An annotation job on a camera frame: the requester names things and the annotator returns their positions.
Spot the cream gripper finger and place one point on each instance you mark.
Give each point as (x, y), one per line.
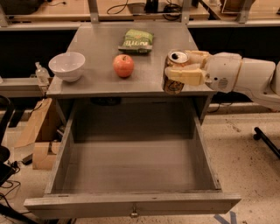
(191, 77)
(198, 57)

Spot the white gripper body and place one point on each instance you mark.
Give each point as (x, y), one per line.
(223, 72)

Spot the orange soda can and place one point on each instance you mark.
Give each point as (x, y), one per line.
(174, 65)

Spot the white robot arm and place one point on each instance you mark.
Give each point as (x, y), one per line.
(257, 79)

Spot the grey cabinet with top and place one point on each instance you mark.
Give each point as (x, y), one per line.
(101, 98)

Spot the open grey top drawer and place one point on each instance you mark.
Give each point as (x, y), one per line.
(162, 167)

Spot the metal drawer knob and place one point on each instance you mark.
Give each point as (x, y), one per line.
(134, 213)

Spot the green chip bag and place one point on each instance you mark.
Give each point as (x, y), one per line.
(136, 41)

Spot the red apple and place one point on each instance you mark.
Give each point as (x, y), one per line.
(123, 65)

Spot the black stand leg right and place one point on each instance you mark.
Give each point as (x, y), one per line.
(260, 135)

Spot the white ceramic bowl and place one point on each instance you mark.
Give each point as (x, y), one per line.
(68, 66)

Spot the clear sanitizer bottle left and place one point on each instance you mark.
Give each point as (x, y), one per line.
(42, 74)

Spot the wooden background desk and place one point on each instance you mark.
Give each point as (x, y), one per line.
(207, 13)

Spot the cardboard boxes on floor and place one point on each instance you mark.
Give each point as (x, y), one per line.
(41, 134)

